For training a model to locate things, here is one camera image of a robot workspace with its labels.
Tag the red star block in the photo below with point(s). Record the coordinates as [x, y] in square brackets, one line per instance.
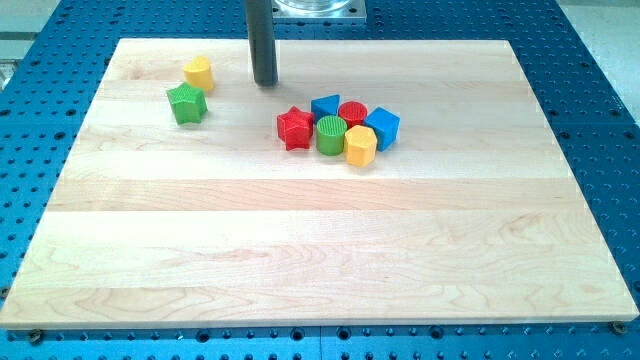
[295, 128]

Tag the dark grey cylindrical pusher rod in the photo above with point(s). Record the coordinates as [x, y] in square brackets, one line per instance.
[261, 37]

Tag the left front board screw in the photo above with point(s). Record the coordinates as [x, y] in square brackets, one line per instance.
[35, 336]

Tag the yellow hexagon block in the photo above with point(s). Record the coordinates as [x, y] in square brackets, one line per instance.
[360, 143]

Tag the light wooden board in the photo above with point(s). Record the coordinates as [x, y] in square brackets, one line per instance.
[471, 216]

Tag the yellow heart block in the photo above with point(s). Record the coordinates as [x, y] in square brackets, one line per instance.
[198, 73]

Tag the blue triangle block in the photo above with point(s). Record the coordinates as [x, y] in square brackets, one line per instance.
[325, 106]

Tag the green cylinder block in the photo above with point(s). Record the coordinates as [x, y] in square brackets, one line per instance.
[330, 131]

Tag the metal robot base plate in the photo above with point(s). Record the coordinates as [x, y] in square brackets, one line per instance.
[319, 11]

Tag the green star block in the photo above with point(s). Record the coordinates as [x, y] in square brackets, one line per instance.
[187, 103]

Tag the blue cube block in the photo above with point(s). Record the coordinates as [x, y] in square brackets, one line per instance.
[385, 125]

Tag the red cylinder block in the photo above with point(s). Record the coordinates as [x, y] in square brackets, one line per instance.
[353, 113]

